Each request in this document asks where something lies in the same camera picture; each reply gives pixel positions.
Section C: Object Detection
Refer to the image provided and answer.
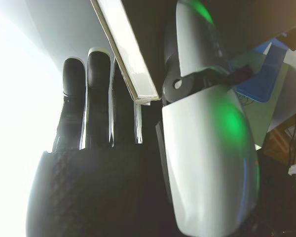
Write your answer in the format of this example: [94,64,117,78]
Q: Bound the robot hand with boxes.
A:
[24,0,260,237]

